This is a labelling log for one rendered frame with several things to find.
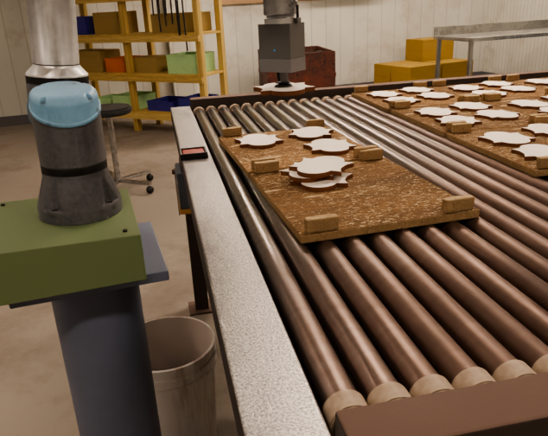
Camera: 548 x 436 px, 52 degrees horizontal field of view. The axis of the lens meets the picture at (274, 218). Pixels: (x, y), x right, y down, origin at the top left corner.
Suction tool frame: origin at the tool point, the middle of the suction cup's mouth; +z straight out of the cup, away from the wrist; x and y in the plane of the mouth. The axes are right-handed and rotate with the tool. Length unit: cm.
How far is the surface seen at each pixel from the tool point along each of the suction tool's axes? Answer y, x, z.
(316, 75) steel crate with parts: 275, -498, 68
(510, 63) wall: 117, -804, 84
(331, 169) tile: -16.2, 7.3, 14.9
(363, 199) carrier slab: -26.5, 13.0, 18.2
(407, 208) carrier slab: -36.0, 13.8, 18.2
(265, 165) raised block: 1.9, 6.1, 16.4
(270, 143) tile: 15.3, -15.5, 17.1
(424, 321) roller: -52, 48, 20
